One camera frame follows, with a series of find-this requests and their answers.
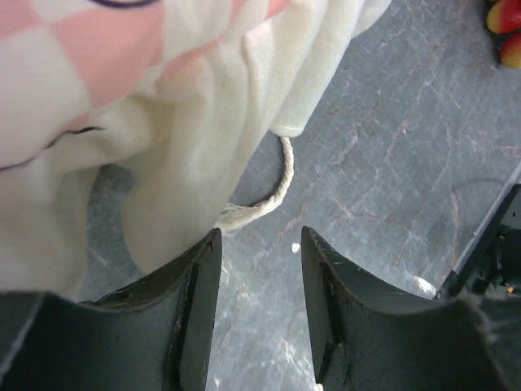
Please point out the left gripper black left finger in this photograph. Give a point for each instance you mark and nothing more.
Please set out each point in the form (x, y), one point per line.
(154, 334)

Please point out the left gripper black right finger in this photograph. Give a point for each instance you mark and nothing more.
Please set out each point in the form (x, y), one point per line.
(367, 334)

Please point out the pink checkered duck mattress cover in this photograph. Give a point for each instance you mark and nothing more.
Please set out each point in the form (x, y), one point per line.
(180, 93)

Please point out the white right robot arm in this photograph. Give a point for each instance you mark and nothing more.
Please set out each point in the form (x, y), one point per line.
(490, 263)

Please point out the red toy cherry bunch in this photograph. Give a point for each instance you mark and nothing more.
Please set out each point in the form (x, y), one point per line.
(504, 19)

